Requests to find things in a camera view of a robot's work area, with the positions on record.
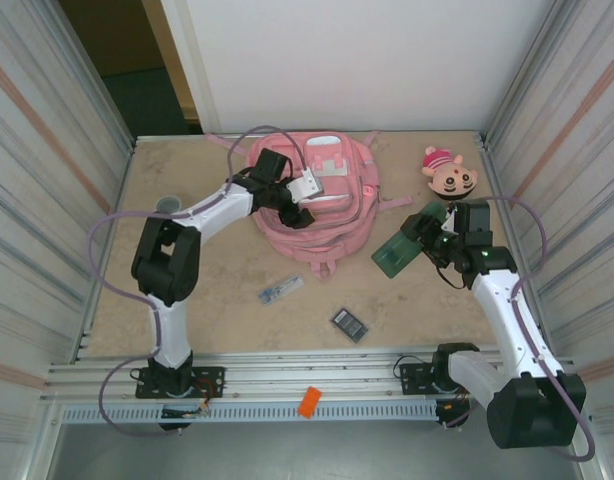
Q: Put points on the green translucent pencil case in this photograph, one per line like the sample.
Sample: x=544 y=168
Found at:
x=397 y=252

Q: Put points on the pink school backpack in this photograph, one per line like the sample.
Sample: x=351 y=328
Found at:
x=332 y=225

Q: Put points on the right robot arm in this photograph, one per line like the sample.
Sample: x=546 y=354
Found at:
x=512 y=325

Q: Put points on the clear pack with blue tools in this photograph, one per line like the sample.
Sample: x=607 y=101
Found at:
x=281 y=289

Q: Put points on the plush doll in pink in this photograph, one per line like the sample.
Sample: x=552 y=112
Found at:
x=452 y=180

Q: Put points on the grey round cup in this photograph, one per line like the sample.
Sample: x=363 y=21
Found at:
x=168 y=204

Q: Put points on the black flat packet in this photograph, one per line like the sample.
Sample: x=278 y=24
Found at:
x=348 y=325

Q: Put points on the tan wooden door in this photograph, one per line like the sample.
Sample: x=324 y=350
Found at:
x=173 y=65

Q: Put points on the orange plastic block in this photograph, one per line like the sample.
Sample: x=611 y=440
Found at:
x=309 y=402

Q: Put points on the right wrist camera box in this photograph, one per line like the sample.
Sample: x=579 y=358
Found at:
x=449 y=222

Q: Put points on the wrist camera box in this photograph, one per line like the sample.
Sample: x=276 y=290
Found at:
x=449 y=222
x=306 y=186

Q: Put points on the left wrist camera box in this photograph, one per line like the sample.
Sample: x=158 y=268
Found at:
x=306 y=186

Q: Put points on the aluminium back rail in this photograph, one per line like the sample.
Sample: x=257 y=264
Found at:
x=437 y=134

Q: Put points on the aluminium rail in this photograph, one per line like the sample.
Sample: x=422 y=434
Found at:
x=312 y=375
x=437 y=134

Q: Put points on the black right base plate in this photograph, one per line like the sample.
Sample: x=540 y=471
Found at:
x=412 y=372

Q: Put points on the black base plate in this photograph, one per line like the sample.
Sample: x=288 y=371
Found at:
x=212 y=375
x=412 y=372

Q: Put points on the white door frame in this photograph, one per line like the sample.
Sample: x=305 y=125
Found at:
x=187 y=60

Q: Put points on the aluminium front rail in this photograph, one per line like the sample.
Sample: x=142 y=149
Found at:
x=312 y=375

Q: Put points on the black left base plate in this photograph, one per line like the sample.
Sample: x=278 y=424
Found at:
x=212 y=375

